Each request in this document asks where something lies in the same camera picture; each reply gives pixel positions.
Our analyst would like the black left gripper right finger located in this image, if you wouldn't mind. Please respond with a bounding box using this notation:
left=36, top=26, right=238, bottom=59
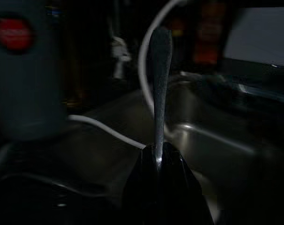
left=159, top=141, right=205, bottom=225

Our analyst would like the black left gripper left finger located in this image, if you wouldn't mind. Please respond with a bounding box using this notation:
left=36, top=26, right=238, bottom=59
left=122, top=143, right=161, bottom=225

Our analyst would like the steel spoon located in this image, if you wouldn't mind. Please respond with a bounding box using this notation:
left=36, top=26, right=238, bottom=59
left=149, top=26, right=173, bottom=173

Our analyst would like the stainless steel sink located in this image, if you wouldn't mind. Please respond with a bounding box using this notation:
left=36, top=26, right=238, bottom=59
left=69, top=75, right=284, bottom=225

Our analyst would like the tall grey container red logo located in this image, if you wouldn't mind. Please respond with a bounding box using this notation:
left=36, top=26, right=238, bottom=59
left=0, top=0, right=68, bottom=142

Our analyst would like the orange labelled bottle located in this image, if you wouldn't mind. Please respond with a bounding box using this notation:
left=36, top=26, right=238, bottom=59
left=193, top=1, right=225, bottom=65

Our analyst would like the white flat panel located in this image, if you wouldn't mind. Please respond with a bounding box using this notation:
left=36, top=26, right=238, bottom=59
left=222, top=6, right=284, bottom=69

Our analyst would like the thin white hose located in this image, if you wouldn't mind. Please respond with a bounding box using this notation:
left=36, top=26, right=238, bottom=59
left=67, top=114, right=148, bottom=150
left=137, top=0, right=187, bottom=111

